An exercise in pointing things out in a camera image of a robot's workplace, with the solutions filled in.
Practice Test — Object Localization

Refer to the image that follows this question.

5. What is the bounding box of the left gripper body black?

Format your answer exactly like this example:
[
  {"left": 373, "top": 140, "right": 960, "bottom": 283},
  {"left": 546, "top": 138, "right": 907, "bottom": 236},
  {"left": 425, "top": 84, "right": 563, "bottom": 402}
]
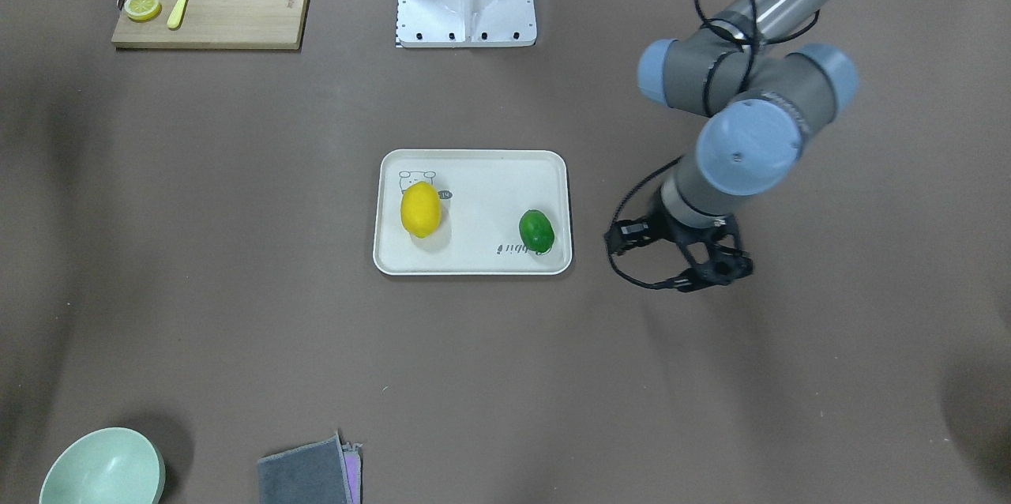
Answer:
[{"left": 644, "top": 199, "right": 712, "bottom": 247}]

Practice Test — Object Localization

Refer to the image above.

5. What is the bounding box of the green lime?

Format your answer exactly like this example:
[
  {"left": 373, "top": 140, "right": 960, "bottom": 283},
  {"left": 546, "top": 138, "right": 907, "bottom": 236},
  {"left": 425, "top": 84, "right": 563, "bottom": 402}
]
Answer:
[{"left": 517, "top": 209, "right": 555, "bottom": 254}]

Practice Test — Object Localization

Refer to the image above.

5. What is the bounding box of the yellow lemon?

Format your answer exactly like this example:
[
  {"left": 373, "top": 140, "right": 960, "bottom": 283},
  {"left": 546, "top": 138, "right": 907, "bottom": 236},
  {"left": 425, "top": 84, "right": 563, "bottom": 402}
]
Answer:
[{"left": 400, "top": 182, "right": 442, "bottom": 239}]

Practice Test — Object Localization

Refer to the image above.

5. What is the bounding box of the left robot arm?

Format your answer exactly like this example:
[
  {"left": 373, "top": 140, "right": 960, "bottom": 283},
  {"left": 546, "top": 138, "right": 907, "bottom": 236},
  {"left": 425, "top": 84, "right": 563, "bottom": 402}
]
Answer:
[{"left": 604, "top": 0, "right": 859, "bottom": 261}]

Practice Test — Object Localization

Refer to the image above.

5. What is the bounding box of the white rabbit tray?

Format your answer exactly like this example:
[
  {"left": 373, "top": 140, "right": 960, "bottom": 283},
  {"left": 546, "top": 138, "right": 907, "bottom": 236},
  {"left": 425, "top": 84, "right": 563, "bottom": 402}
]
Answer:
[{"left": 373, "top": 149, "right": 573, "bottom": 275}]

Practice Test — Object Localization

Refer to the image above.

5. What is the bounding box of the grey folded cloth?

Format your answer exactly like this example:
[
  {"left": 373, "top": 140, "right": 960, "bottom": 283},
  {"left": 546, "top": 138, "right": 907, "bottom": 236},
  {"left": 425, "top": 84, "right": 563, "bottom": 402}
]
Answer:
[{"left": 257, "top": 434, "right": 363, "bottom": 503}]

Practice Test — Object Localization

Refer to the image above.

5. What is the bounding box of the mint green bowl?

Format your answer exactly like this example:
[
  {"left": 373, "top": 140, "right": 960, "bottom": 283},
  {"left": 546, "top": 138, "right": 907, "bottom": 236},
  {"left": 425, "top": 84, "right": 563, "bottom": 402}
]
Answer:
[{"left": 37, "top": 427, "right": 167, "bottom": 503}]

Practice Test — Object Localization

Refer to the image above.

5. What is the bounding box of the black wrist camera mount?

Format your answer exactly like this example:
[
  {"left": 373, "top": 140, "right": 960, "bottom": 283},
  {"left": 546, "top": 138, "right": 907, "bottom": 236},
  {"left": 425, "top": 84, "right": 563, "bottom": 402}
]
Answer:
[{"left": 673, "top": 215, "right": 754, "bottom": 292}]

